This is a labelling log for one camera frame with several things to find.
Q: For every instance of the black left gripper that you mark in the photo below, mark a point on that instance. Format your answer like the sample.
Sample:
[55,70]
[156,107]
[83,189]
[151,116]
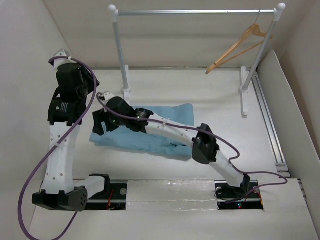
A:
[90,77]

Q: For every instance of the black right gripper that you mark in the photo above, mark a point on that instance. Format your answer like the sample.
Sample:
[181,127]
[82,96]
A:
[99,117]

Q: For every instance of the light blue trousers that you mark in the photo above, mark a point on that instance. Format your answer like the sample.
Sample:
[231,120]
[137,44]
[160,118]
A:
[124,138]

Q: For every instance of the wooden clothes hanger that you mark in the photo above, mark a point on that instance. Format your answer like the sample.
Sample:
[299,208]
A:
[237,47]

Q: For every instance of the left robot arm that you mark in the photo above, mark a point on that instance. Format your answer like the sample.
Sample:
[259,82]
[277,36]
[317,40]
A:
[65,114]

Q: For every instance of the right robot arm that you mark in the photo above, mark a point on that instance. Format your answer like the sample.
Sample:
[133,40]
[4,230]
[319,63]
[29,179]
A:
[116,112]

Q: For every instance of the white metal clothes rack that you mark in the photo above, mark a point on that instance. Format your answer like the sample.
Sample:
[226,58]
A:
[245,77]

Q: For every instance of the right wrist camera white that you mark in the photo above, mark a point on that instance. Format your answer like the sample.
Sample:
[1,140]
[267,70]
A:
[106,96]

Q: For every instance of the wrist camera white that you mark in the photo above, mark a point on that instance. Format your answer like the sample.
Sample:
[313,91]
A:
[60,58]
[106,96]

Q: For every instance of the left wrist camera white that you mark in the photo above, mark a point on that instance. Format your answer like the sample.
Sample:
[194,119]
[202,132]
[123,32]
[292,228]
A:
[60,58]

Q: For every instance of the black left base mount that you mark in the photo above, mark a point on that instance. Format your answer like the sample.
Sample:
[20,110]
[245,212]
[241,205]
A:
[115,200]

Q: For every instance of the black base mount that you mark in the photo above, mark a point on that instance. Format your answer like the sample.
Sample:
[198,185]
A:
[229,199]
[115,200]

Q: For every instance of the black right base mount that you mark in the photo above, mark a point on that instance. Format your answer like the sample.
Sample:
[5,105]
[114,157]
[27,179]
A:
[229,199]

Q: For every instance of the aluminium rail on right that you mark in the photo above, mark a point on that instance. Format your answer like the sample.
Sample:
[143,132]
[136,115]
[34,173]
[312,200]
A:
[280,161]

